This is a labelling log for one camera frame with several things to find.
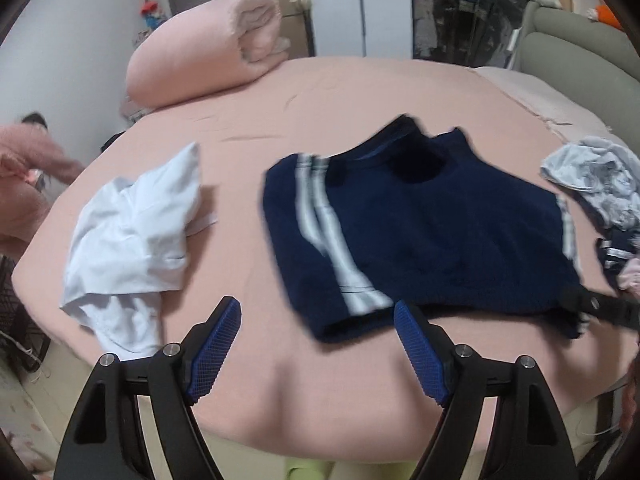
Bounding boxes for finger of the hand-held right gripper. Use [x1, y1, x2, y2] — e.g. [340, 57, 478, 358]
[562, 285, 640, 333]

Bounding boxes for light green slipper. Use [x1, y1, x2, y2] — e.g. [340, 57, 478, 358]
[285, 452, 416, 480]

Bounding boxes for rolled pink quilt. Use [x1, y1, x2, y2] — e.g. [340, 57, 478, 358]
[125, 0, 292, 111]

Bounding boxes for black wire crate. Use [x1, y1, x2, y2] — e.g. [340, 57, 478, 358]
[0, 255, 51, 376]

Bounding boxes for red hat doll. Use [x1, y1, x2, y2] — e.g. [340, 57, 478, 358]
[140, 0, 168, 28]

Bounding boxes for navy garment with striped trim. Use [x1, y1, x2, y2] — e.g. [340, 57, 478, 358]
[596, 230, 640, 286]

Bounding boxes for pink printed baby garment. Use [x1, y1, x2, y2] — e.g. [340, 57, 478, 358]
[619, 262, 640, 293]

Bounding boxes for pink bed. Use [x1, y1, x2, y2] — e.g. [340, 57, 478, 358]
[10, 55, 640, 463]

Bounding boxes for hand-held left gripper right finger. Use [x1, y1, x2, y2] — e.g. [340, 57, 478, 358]
[394, 300, 583, 480]

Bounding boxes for white wardrobe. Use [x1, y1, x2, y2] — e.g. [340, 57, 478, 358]
[302, 0, 416, 61]

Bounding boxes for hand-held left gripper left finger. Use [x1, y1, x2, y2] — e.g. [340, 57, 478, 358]
[52, 296, 242, 480]

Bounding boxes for grey padded headboard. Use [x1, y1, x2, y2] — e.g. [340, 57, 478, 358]
[512, 2, 640, 111]

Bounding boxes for dark glass wardrobe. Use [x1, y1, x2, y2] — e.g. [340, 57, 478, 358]
[407, 0, 532, 68]

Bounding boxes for pale grey white garment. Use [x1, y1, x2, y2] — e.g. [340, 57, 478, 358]
[540, 136, 640, 233]

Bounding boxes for white shirt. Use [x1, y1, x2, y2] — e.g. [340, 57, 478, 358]
[60, 142, 219, 361]

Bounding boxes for navy shorts with white stripes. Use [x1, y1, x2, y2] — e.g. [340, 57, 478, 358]
[263, 115, 591, 343]

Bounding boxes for row of plush toys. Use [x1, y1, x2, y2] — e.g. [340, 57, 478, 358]
[527, 0, 628, 30]

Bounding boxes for beige cabinet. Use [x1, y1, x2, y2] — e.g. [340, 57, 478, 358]
[245, 0, 317, 58]

